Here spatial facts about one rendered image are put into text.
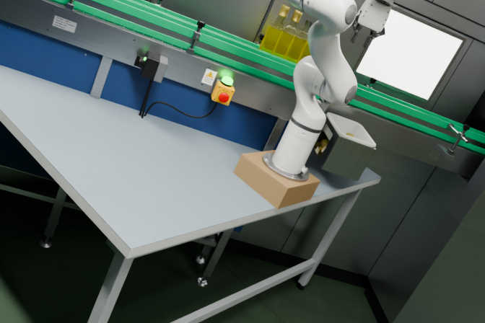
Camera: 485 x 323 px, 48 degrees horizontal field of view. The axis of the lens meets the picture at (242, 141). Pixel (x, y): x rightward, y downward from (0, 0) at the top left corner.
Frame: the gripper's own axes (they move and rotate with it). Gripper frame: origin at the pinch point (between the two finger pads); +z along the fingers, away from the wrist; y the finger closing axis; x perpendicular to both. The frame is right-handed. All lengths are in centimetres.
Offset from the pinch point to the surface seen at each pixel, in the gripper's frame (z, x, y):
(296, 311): 136, -13, -42
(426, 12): -16, -43, -41
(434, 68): 5, -42, -58
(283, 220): 107, -45, -28
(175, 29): 25, -16, 62
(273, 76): 28.2, -16.2, 19.2
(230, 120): 52, -16, 28
